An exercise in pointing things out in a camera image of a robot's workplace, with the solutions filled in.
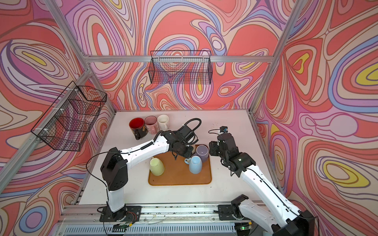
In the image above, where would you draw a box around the purple mug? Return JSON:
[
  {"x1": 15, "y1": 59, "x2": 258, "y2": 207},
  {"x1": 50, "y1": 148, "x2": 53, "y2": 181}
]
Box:
[{"x1": 196, "y1": 145, "x2": 209, "y2": 163}]

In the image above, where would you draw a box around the white cream mug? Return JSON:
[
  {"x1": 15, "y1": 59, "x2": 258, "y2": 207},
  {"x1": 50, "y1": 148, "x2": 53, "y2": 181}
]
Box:
[{"x1": 157, "y1": 115, "x2": 170, "y2": 131}]

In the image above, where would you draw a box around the light blue mug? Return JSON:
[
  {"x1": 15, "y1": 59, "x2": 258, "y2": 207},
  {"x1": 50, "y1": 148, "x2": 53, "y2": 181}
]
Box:
[{"x1": 184, "y1": 155, "x2": 202, "y2": 174}]

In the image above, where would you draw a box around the pink floral mug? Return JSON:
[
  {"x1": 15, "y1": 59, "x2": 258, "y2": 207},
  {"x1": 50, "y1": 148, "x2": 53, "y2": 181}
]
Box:
[{"x1": 144, "y1": 116, "x2": 160, "y2": 135}]

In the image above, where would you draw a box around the black red mug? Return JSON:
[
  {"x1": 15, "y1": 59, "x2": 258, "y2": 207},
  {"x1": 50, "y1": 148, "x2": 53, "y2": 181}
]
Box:
[{"x1": 129, "y1": 118, "x2": 148, "y2": 140}]

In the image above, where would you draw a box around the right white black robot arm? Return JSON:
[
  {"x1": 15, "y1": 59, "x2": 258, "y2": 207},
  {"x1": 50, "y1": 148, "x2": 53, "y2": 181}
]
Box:
[{"x1": 209, "y1": 133, "x2": 316, "y2": 236}]

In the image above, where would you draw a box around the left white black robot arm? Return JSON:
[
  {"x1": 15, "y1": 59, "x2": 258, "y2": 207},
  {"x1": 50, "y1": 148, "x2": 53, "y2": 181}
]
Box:
[{"x1": 88, "y1": 118, "x2": 202, "y2": 213}]

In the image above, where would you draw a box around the light green mug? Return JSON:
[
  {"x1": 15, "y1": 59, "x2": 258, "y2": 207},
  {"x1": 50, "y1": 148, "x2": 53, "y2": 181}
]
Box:
[{"x1": 150, "y1": 157, "x2": 165, "y2": 176}]

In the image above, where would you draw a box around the orange brown serving tray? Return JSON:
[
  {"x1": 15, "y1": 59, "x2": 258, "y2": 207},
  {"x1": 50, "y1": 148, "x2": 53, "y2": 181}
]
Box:
[{"x1": 148, "y1": 152, "x2": 212, "y2": 186}]

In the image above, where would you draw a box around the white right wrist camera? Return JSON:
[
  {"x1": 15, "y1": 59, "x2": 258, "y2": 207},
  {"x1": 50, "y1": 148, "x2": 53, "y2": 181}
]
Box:
[{"x1": 219, "y1": 126, "x2": 228, "y2": 134}]

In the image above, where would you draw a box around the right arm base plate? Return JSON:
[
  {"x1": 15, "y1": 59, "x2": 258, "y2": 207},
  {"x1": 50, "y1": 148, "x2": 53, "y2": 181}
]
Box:
[{"x1": 214, "y1": 204, "x2": 253, "y2": 222}]

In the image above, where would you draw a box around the back black wire basket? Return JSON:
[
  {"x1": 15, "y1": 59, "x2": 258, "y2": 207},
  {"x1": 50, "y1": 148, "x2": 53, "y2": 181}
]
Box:
[{"x1": 148, "y1": 50, "x2": 213, "y2": 85}]

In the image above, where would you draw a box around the black wire basket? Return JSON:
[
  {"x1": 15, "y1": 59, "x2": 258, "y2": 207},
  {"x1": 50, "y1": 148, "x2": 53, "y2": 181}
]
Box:
[
  {"x1": 31, "y1": 81, "x2": 107, "y2": 152},
  {"x1": 148, "y1": 50, "x2": 213, "y2": 85}
]

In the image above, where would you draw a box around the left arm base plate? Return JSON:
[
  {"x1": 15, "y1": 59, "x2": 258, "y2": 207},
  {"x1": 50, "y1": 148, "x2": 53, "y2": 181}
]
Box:
[{"x1": 97, "y1": 205, "x2": 142, "y2": 223}]

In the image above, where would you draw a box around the left black wire basket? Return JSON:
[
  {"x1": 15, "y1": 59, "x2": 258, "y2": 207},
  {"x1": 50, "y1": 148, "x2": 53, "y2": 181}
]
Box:
[{"x1": 31, "y1": 81, "x2": 107, "y2": 152}]

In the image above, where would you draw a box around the aluminium rail with vents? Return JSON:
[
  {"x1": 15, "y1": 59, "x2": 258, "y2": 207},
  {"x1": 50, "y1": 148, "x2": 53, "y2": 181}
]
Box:
[{"x1": 53, "y1": 202, "x2": 268, "y2": 236}]

